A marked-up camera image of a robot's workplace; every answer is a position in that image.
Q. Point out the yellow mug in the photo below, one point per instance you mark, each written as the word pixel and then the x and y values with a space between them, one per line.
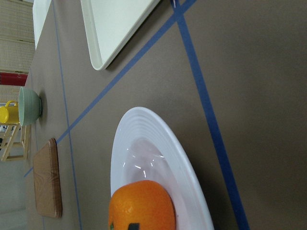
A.
pixel 9 114

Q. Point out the cream bear print tray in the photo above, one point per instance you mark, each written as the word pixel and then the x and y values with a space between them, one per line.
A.
pixel 109 25

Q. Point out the green ceramic bowl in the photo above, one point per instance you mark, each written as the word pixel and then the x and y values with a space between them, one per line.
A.
pixel 30 106

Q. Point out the wooden cutting board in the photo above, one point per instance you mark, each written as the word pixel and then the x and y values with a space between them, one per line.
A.
pixel 48 200

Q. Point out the orange fruit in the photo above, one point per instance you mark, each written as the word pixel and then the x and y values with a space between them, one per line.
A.
pixel 144 202

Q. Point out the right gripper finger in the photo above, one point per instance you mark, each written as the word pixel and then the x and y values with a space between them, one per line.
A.
pixel 133 226

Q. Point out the wooden mug rack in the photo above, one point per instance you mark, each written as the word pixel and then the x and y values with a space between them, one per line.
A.
pixel 15 136

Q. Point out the white round plate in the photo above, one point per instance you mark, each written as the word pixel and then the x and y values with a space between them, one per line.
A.
pixel 145 148

